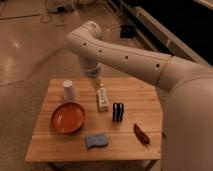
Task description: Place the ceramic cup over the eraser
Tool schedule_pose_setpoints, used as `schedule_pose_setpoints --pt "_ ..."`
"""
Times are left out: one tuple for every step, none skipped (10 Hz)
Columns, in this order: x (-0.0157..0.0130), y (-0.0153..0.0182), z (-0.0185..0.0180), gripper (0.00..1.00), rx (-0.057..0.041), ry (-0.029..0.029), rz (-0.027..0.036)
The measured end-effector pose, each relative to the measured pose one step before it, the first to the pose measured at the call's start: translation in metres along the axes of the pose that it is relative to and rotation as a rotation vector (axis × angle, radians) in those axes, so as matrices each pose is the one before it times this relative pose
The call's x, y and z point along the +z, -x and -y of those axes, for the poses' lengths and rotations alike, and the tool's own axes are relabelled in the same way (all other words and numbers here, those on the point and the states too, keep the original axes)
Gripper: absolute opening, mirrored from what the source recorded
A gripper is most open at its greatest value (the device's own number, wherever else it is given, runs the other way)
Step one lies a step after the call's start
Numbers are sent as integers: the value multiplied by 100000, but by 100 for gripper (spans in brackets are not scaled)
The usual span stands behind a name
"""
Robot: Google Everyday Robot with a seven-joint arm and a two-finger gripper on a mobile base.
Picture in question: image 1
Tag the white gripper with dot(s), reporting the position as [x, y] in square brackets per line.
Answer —
[93, 72]

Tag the white ceramic cup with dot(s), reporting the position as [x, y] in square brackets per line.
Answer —
[70, 93]

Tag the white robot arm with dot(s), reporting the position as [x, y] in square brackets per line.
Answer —
[187, 126]

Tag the white glue tube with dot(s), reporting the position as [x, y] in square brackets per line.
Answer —
[102, 100]

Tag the wooden folding table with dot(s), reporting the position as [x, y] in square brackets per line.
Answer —
[141, 107]

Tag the orange bowl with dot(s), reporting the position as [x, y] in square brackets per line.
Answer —
[68, 118]

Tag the black box on floor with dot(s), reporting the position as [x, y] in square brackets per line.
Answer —
[127, 31]

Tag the blue sponge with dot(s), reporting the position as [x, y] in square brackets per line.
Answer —
[96, 140]

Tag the grey equipment base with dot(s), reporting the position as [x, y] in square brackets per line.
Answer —
[55, 6]

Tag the red chili pepper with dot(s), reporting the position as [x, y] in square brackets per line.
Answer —
[141, 136]

